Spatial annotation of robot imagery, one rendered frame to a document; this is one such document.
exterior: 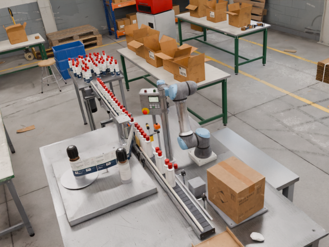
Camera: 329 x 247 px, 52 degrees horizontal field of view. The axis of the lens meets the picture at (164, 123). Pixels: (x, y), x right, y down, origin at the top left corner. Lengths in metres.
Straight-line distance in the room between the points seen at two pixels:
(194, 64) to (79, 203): 2.36
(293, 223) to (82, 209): 1.44
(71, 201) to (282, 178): 1.59
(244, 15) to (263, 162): 4.19
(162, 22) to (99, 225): 6.18
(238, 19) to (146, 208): 4.76
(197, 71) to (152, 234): 2.50
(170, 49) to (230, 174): 2.97
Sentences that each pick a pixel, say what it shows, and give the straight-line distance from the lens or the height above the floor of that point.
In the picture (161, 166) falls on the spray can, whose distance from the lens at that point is 2.64.
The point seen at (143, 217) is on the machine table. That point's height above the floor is 0.83.
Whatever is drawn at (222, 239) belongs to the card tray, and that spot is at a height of 0.83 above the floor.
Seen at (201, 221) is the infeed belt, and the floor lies 0.88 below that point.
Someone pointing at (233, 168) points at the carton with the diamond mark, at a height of 1.12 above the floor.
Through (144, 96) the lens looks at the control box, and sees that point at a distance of 2.60.
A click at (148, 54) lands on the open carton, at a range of 5.13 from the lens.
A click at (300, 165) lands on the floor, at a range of 4.25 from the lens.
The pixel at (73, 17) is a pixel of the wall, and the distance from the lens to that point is 10.09.
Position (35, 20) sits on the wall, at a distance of 9.92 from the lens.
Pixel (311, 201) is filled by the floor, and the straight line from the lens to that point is 3.82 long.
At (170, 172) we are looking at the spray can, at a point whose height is 1.03.
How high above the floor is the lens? 2.56
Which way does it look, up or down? 30 degrees down
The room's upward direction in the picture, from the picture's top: 7 degrees counter-clockwise
